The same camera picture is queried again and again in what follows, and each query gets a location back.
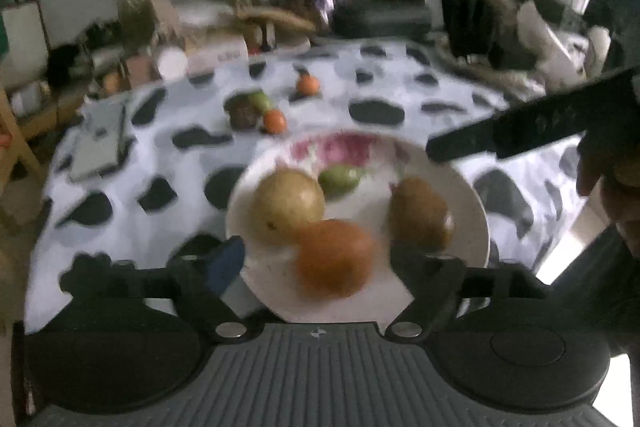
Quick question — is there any white cardboard box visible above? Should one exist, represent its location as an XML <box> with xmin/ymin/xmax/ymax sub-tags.
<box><xmin>186</xmin><ymin>38</ymin><xmax>249</xmax><ymax>76</ymax></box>

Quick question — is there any small green fruit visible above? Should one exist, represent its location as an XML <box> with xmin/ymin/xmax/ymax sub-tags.
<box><xmin>318</xmin><ymin>165</ymin><xmax>365</xmax><ymax>200</ymax></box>

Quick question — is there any white floral plate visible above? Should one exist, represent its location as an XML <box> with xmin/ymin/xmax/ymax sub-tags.
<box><xmin>225</xmin><ymin>131</ymin><xmax>491</xmax><ymax>324</ymax></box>

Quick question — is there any grey flat device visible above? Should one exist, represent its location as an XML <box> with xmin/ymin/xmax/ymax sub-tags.
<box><xmin>67</xmin><ymin>101</ymin><xmax>135</xmax><ymax>184</ymax></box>

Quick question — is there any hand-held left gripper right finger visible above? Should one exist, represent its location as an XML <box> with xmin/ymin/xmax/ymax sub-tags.
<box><xmin>385</xmin><ymin>241</ymin><xmax>547</xmax><ymax>341</ymax></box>

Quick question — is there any person's right hand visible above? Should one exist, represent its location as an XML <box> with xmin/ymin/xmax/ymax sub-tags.
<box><xmin>575</xmin><ymin>107</ymin><xmax>640</xmax><ymax>260</ymax></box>

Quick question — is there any dark brown fruit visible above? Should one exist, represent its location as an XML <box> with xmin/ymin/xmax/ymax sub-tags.
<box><xmin>224</xmin><ymin>94</ymin><xmax>262</xmax><ymax>130</ymax></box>

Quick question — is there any black container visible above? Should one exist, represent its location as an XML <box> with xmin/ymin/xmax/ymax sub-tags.
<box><xmin>439</xmin><ymin>0</ymin><xmax>501</xmax><ymax>58</ymax></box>

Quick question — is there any white round cup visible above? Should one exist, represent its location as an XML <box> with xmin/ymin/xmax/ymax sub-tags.
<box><xmin>157</xmin><ymin>48</ymin><xmax>189</xmax><ymax>80</ymax></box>

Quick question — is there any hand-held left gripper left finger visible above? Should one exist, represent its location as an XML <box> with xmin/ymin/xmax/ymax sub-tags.
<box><xmin>59</xmin><ymin>235</ymin><xmax>252</xmax><ymax>344</ymax></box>

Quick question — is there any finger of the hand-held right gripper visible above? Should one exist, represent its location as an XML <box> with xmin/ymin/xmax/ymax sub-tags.
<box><xmin>425</xmin><ymin>66</ymin><xmax>640</xmax><ymax>164</ymax></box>

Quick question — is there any yellow pear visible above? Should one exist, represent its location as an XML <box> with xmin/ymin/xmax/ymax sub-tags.
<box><xmin>248</xmin><ymin>168</ymin><xmax>327</xmax><ymax>247</ymax></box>

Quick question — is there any large orange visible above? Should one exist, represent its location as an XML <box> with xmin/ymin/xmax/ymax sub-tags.
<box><xmin>295</xmin><ymin>218</ymin><xmax>376</xmax><ymax>300</ymax></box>

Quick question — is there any small tangerine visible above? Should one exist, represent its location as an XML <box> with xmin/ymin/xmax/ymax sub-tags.
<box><xmin>263</xmin><ymin>109</ymin><xmax>288</xmax><ymax>135</ymax></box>
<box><xmin>296</xmin><ymin>74</ymin><xmax>321</xmax><ymax>96</ymax></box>

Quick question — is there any black case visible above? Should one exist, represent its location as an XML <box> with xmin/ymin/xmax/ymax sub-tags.
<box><xmin>331</xmin><ymin>3</ymin><xmax>433</xmax><ymax>40</ymax></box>

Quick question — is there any wooden chair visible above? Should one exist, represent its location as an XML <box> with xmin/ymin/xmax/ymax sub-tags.
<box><xmin>0</xmin><ymin>87</ymin><xmax>48</xmax><ymax>233</ymax></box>

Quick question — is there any brown kiwi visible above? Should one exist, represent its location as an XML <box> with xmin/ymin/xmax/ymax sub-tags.
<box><xmin>388</xmin><ymin>177</ymin><xmax>456</xmax><ymax>253</ymax></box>

